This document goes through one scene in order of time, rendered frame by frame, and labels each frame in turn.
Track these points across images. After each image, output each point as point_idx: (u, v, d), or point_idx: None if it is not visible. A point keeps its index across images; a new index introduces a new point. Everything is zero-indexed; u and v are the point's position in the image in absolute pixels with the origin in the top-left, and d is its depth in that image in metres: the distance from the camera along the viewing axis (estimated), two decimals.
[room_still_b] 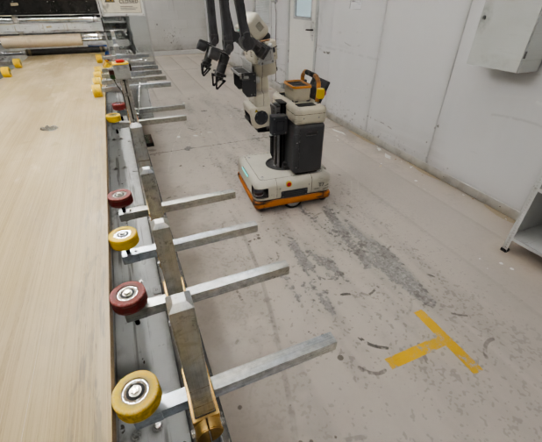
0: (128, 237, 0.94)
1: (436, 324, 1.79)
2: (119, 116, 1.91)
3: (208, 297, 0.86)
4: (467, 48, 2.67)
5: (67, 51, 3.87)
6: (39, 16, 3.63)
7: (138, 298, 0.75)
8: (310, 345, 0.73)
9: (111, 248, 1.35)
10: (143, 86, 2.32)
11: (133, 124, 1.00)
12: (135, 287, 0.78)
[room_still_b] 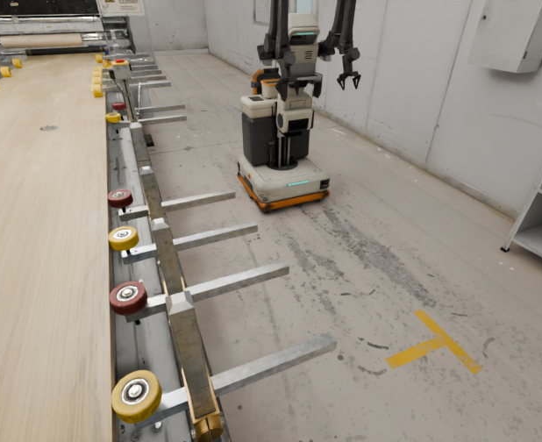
0: (128, 237, 0.94)
1: (436, 324, 1.79)
2: (119, 116, 1.91)
3: (208, 297, 0.86)
4: (467, 48, 2.67)
5: (67, 51, 3.87)
6: (39, 16, 3.63)
7: (138, 298, 0.75)
8: (310, 345, 0.73)
9: (111, 248, 1.35)
10: (143, 86, 2.32)
11: (133, 124, 1.00)
12: (135, 287, 0.78)
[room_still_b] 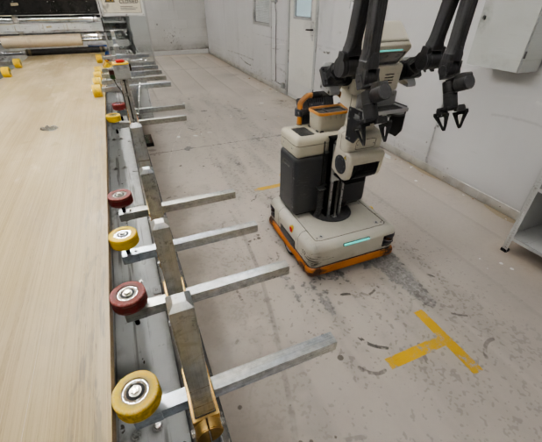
0: (128, 237, 0.94)
1: (436, 324, 1.79)
2: (119, 116, 1.91)
3: (208, 297, 0.86)
4: (467, 48, 2.67)
5: (67, 51, 3.87)
6: (39, 16, 3.63)
7: (138, 298, 0.75)
8: (310, 345, 0.73)
9: (111, 248, 1.35)
10: (143, 86, 2.32)
11: (133, 124, 1.00)
12: (135, 287, 0.78)
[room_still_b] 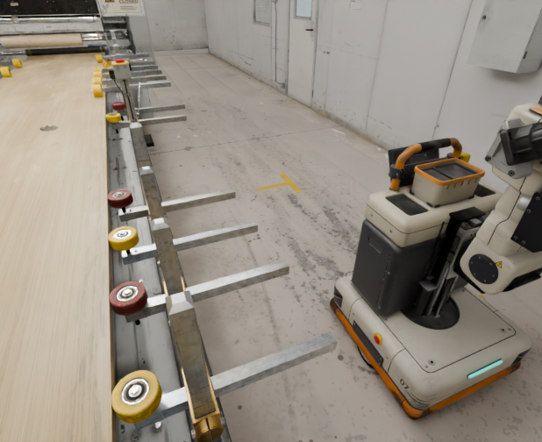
0: (128, 237, 0.94)
1: None
2: (119, 116, 1.91)
3: (208, 297, 0.86)
4: (467, 48, 2.67)
5: (67, 51, 3.87)
6: (39, 16, 3.63)
7: (138, 298, 0.75)
8: (310, 345, 0.73)
9: (111, 248, 1.35)
10: (143, 86, 2.32)
11: (133, 124, 1.00)
12: (135, 287, 0.78)
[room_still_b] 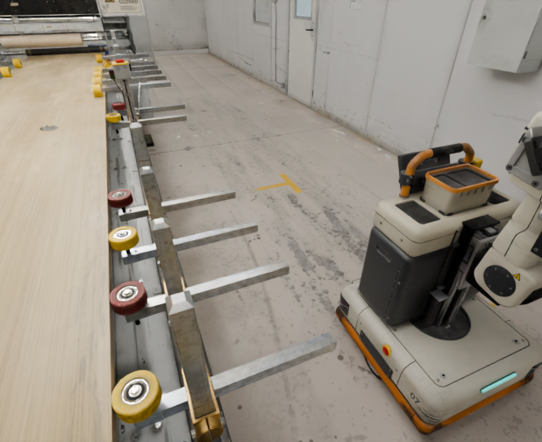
0: (128, 237, 0.94)
1: None
2: (119, 116, 1.91)
3: (208, 297, 0.86)
4: (467, 48, 2.67)
5: (67, 51, 3.87)
6: (39, 16, 3.63)
7: (138, 298, 0.75)
8: (310, 345, 0.73)
9: (111, 248, 1.35)
10: (143, 86, 2.32)
11: (133, 124, 1.00)
12: (135, 287, 0.78)
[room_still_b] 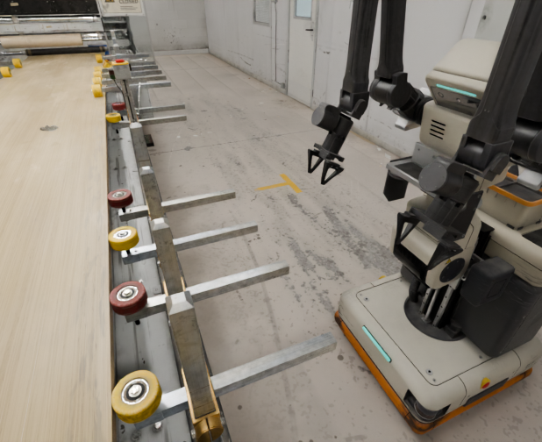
0: (128, 237, 0.94)
1: None
2: (119, 116, 1.91)
3: (208, 297, 0.86)
4: None
5: (67, 51, 3.87)
6: (39, 16, 3.63)
7: (138, 298, 0.75)
8: (310, 345, 0.73)
9: (111, 248, 1.35)
10: (143, 86, 2.32)
11: (133, 124, 1.00)
12: (135, 287, 0.78)
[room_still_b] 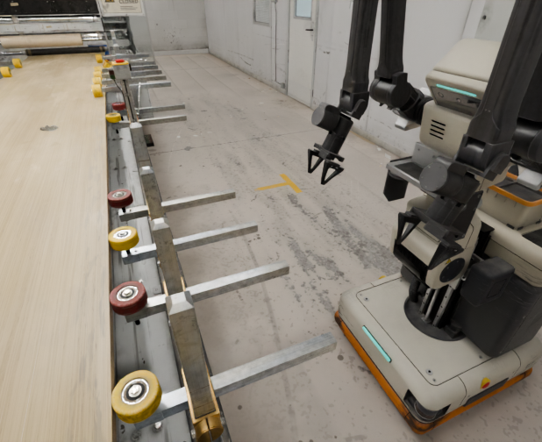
0: (128, 237, 0.94)
1: None
2: (119, 116, 1.91)
3: (208, 297, 0.86)
4: None
5: (67, 51, 3.87)
6: (39, 16, 3.63)
7: (138, 298, 0.75)
8: (310, 345, 0.73)
9: (111, 248, 1.35)
10: (143, 86, 2.32)
11: (133, 124, 1.00)
12: (135, 287, 0.78)
